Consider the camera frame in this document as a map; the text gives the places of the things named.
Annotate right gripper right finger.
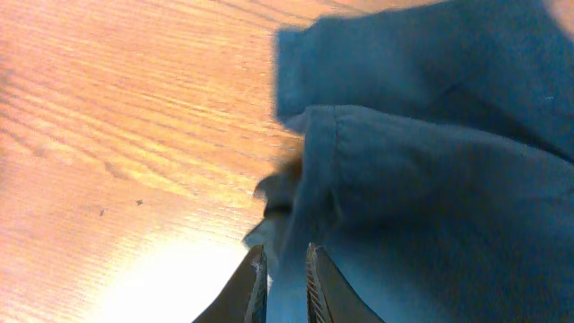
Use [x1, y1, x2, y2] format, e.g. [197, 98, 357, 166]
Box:
[306, 243, 385, 323]

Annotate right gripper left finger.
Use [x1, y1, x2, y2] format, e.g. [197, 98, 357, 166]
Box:
[193, 245, 268, 323]

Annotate navy blue shorts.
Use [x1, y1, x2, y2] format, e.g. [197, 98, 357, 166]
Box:
[245, 0, 573, 322]

